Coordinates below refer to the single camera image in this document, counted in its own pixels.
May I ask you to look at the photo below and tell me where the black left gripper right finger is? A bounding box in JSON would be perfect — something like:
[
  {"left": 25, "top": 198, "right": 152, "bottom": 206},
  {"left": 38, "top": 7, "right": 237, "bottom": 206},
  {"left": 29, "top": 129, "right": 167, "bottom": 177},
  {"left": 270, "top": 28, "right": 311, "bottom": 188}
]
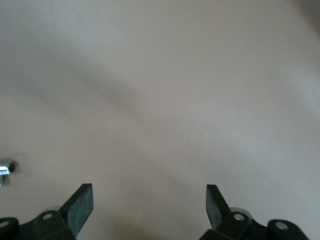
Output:
[{"left": 201, "top": 184, "right": 268, "bottom": 240}]

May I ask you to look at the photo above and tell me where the silver key switch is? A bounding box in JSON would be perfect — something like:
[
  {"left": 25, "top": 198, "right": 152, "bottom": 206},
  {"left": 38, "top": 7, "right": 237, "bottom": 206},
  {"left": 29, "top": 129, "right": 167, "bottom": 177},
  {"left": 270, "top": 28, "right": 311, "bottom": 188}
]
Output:
[{"left": 0, "top": 157, "right": 18, "bottom": 187}]

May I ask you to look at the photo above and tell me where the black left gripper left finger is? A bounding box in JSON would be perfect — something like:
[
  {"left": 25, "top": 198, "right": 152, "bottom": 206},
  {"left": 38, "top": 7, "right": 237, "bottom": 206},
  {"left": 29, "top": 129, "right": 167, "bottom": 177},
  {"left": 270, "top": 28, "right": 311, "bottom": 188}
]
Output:
[{"left": 32, "top": 183, "right": 94, "bottom": 240}]

